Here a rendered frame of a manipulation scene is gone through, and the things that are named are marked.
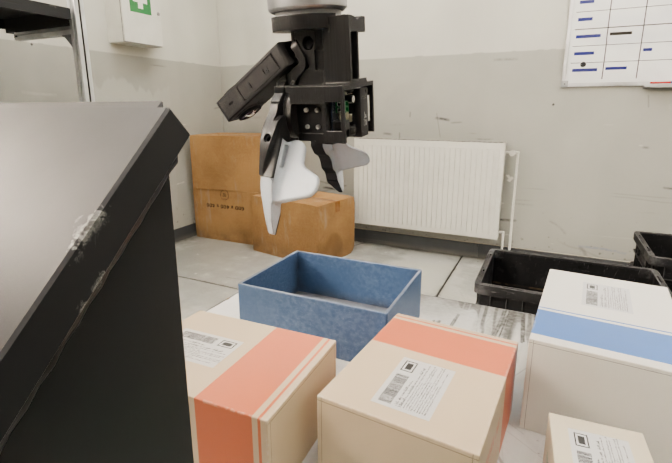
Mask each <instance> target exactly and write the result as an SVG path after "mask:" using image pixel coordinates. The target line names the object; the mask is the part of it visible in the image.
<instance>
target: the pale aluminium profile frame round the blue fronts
mask: <svg viewBox="0 0 672 463"><path fill-rule="evenodd" d="M67 7H68V8H70V13H71V20H69V23H70V31H71V38H72V46H73V54H74V62H75V70H76V78H77V86H78V94H79V101H80V102H95V95H94V87H93V78H92V70H91V62H90V53H89V45H88V36H87V28H86V20H85V11H84V3H83V0H67Z"/></svg>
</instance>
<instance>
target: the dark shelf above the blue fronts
mask: <svg viewBox="0 0 672 463"><path fill-rule="evenodd" d="M69 20H71V13H70V8H67V7H62V6H57V5H52V4H47V3H42V2H38V1H33V0H0V29H5V30H6V33H7V34H14V33H16V32H24V31H32V30H40V29H48V28H56V27H64V26H70V23H69Z"/></svg>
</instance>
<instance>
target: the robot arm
mask: <svg viewBox="0 0 672 463"><path fill-rule="evenodd" d="M267 6H268V12H269V13H271V14H272V15H275V17H272V18H271V22H272V33H278V34H291V41H285V42H278V43H277V44H275V45H274V46H273V47H272V48H271V49H270V50H269V51H268V52H267V53H266V54H265V55H264V56H263V57H262V58H261V59H260V60H259V61H258V62H257V63H256V64H255V65H254V66H253V67H252V68H251V69H250V70H249V71H248V72H247V73H246V74H245V75H244V76H243V77H242V78H241V79H240V80H239V81H238V82H237V83H236V84H235V85H234V86H232V87H231V88H230V89H229V90H228V91H227V92H226V93H225V94H224V96H223V97H222V98H221V99H220V100H219V101H218V102H217V103H216V104H217V105H218V107H219V108H220V110H221V111H222V113H223V115H224V116H225V118H226V119H227V121H228V122H231V121H234V120H240V121H241V120H246V119H248V118H251V117H252V116H253V115H255V114H256V113H257V112H259V110H260V109H261V107H262V106H263V105H264V104H265V103H266V102H267V101H269V100H270V99H271V98H272V99H271V101H270V102H271V103H270V108H269V113H268V115H267V118H266V120H265V122H264V125H263V128H262V133H261V138H260V155H259V175H260V176H261V196H262V202H263V209H264V215H265V220H266V225H267V230H268V233H269V234H273V235H276V232H277V228H278V224H279V219H280V215H281V214H280V213H281V204H282V203H286V202H291V201H296V200H301V199H306V198H310V197H312V196H313V195H315V193H316V192H317V190H318V188H319V177H318V176H317V175H316V174H314V173H313V172H311V171H310V170H308V169H307V168H306V167H305V157H306V146H305V144H304V143H303V142H301V141H311V148H312V150H313V152H314V154H316V155H318V157H319V159H320V162H321V168H322V169H323V170H324V172H325V174H326V179H327V182H328V183H329V184H330V185H331V186H332V187H334V188H335V189H336V190H337V191H338V192H343V190H344V185H343V170H345V169H350V168H355V167H360V166H365V165H367V164H368V163H369V162H370V158H369V156H368V154H367V153H366V152H365V151H362V150H360V149H357V148H354V147H352V146H350V145H349V144H348V143H347V138H348V137H363V136H366V135H368V131H369V132H374V91H373V80H368V81H367V78H366V77H364V78H360V75H359V45H358V32H365V16H356V17H355V16H352V15H350V14H341V12H342V11H344V10H345V9H346V8H347V0H267ZM367 95H369V103H370V121H368V99H367Z"/></svg>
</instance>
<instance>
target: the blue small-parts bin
mask: <svg viewBox="0 0 672 463"><path fill-rule="evenodd" d="M421 279H422V270H421V269H416V268H409V267H402V266H396V265H389V264H383V263H376V262H370V261H363V260H357V259H350V258H344V257H337V256H331V255H324V254H318V253H311V252H304V251H298V250H297V251H295V252H293V253H291V254H289V255H287V256H286V257H284V258H282V259H280V260H278V261H277V262H275V263H273V264H271V265H270V266H268V267H266V268H264V269H262V270H261V271H259V272H257V273H255V274H253V275H252V276H250V277H248V278H246V279H245V280H243V281H241V282H239V283H238V296H239V314H240V319H242V320H246V321H251V322H255V323H259V324H264V325H268V326H273V327H277V328H282V329H286V330H291V331H295V332H300V333H304V334H309V335H313V336H318V337H322V338H327V339H331V340H336V358H337V359H341V360H344V361H348V362H351V361H352V359H353V358H354V357H355V356H356V355H357V354H358V353H359V352H360V351H361V350H362V349H363V348H364V347H365V346H366V345H367V344H368V343H369V342H370V341H371V340H372V339H373V338H374V337H375V336H376V335H377V334H378V333H379V332H380V331H381V330H382V329H383V328H384V327H385V326H386V325H387V324H388V323H389V322H390V321H391V320H392V319H393V318H394V317H395V316H396V315H397V314H398V313H400V314H404V315H408V316H412V317H416V318H419V317H420V300H421Z"/></svg>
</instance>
